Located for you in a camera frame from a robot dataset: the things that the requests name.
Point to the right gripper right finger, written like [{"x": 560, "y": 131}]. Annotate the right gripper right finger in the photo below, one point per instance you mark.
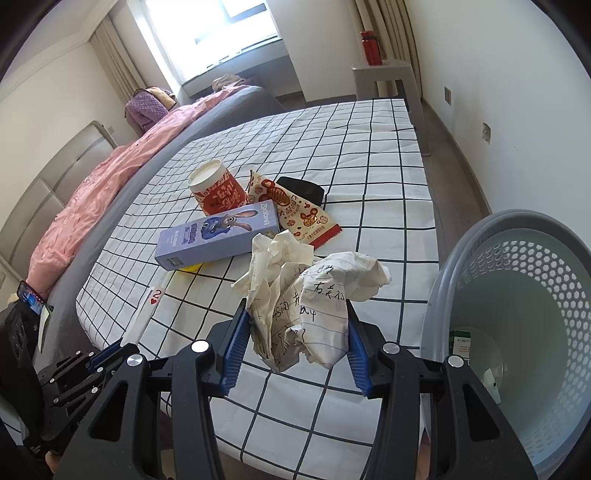
[{"x": 365, "y": 342}]

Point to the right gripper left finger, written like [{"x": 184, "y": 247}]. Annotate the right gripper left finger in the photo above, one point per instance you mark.
[{"x": 229, "y": 340}]

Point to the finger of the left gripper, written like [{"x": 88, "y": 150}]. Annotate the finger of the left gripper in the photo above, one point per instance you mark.
[{"x": 107, "y": 355}]

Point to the white paper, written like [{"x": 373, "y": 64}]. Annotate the white paper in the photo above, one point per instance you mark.
[{"x": 298, "y": 303}]

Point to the purple Zootopia toothpaste box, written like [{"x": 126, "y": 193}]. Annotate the purple Zootopia toothpaste box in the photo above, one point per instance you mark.
[{"x": 215, "y": 237}]

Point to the red white snack wrapper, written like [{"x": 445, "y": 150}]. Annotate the red white snack wrapper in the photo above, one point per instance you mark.
[{"x": 306, "y": 221}]

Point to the black pouch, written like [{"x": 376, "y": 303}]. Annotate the black pouch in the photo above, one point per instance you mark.
[{"x": 311, "y": 192}]

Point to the grey plastic trash basket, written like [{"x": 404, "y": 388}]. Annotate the grey plastic trash basket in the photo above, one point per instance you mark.
[{"x": 518, "y": 282}]

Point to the playing card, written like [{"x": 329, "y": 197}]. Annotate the playing card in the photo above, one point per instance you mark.
[{"x": 146, "y": 307}]

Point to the checkered white bed sheet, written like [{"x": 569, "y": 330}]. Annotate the checkered white bed sheet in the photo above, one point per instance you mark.
[{"x": 349, "y": 177}]

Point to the green item in basket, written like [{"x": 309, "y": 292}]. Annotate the green item in basket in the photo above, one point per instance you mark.
[{"x": 460, "y": 342}]

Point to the smartphone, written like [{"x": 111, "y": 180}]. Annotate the smartphone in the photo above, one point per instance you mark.
[{"x": 30, "y": 297}]

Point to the grey padded headboard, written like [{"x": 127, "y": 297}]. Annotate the grey padded headboard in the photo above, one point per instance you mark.
[{"x": 48, "y": 194}]

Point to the pink quilt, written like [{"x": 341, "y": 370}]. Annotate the pink quilt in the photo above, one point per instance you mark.
[{"x": 89, "y": 202}]

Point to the red paper cup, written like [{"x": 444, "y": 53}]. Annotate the red paper cup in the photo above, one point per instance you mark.
[{"x": 215, "y": 188}]

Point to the purple bag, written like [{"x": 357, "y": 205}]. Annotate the purple bag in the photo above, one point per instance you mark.
[{"x": 148, "y": 106}]

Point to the beige clothes on sill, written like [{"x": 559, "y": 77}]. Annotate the beige clothes on sill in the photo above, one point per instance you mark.
[{"x": 226, "y": 80}]

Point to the grey plastic stool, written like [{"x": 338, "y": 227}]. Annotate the grey plastic stool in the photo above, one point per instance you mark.
[{"x": 397, "y": 77}]

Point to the beige left curtain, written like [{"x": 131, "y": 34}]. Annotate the beige left curtain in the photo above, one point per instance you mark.
[{"x": 115, "y": 60}]

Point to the beige curtain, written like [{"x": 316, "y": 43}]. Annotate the beige curtain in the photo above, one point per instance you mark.
[
  {"x": 390, "y": 21},
  {"x": 115, "y": 60}
]

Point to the red water bottle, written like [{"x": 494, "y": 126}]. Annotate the red water bottle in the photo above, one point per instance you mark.
[{"x": 371, "y": 48}]

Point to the window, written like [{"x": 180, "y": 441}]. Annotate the window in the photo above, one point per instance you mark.
[{"x": 197, "y": 36}]

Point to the beige right curtain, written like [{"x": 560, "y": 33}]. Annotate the beige right curtain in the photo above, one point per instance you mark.
[{"x": 390, "y": 21}]

